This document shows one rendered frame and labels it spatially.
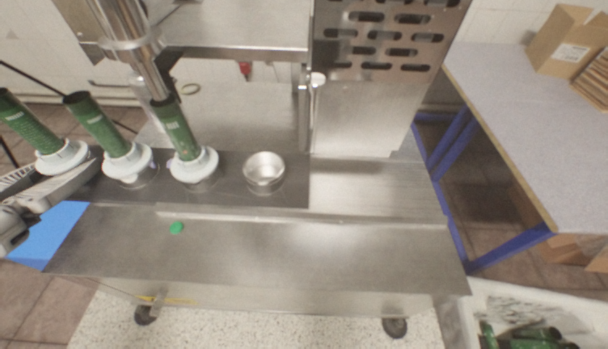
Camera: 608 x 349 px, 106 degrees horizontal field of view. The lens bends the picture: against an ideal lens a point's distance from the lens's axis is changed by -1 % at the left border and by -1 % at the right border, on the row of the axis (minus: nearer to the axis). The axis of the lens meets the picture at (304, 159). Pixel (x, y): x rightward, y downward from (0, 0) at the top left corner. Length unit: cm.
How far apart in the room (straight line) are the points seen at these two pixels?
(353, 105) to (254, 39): 17
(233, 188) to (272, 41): 24
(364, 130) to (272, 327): 46
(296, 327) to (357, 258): 29
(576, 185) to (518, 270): 82
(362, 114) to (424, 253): 22
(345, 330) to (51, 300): 155
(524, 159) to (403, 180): 74
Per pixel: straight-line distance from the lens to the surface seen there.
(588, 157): 136
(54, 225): 118
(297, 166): 43
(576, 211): 110
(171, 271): 39
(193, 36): 42
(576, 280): 209
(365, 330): 63
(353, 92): 35
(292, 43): 37
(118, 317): 73
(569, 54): 184
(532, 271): 194
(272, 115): 55
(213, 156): 41
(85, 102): 39
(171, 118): 34
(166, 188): 45
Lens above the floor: 137
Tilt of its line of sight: 50 degrees down
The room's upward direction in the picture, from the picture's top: 2 degrees clockwise
